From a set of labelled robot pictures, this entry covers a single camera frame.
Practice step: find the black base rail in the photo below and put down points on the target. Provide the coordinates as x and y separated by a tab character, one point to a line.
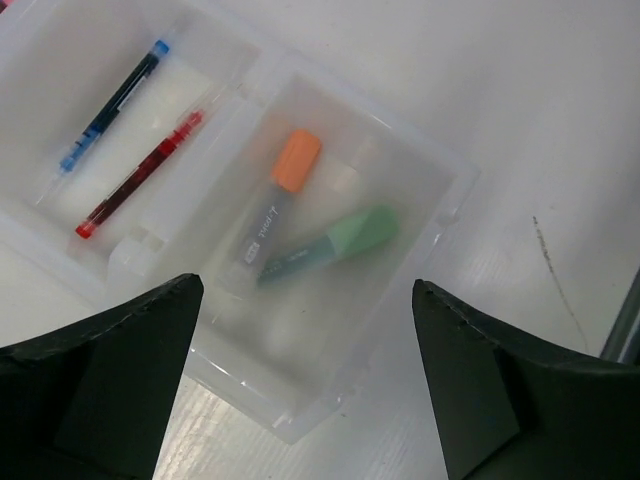
622	344

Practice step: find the orange capped lead case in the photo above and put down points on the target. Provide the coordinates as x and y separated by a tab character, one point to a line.
291	170

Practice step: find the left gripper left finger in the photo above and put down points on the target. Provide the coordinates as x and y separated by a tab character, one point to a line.
92	400

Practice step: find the teal pen refill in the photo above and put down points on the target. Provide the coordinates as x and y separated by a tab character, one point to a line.
105	117

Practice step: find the clear plastic compartment tray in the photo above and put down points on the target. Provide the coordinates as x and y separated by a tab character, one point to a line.
289	355

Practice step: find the red ink pen refill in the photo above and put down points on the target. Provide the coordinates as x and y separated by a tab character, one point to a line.
143	171

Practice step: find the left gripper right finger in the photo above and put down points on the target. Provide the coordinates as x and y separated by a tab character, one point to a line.
510	405

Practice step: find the green capped lead case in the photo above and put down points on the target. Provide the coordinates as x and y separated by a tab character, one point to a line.
348	236

